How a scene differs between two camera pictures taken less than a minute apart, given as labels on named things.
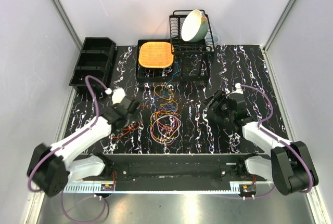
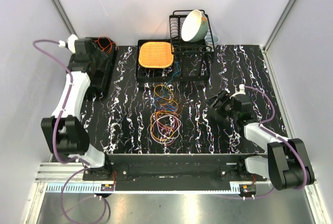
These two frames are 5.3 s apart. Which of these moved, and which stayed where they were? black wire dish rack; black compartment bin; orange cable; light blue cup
Moved: orange cable
Stayed: light blue cup; black compartment bin; black wire dish rack
